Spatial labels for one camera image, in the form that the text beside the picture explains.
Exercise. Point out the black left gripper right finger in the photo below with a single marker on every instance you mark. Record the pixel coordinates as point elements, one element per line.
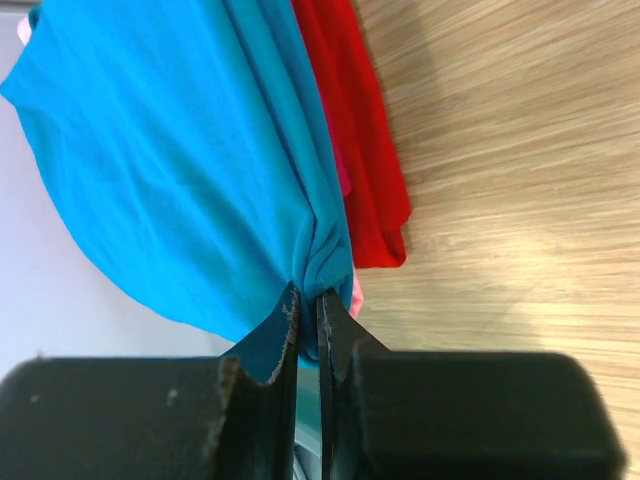
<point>456,414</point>

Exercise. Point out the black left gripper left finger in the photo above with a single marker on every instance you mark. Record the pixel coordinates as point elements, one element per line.
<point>225,417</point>

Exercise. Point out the blue t shirt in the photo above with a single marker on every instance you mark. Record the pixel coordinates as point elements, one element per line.
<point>185,147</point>

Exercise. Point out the pink folded t shirt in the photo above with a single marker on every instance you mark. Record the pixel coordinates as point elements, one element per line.
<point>25,29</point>

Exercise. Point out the red folded t shirt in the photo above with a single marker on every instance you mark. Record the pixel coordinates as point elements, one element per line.
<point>377,205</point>

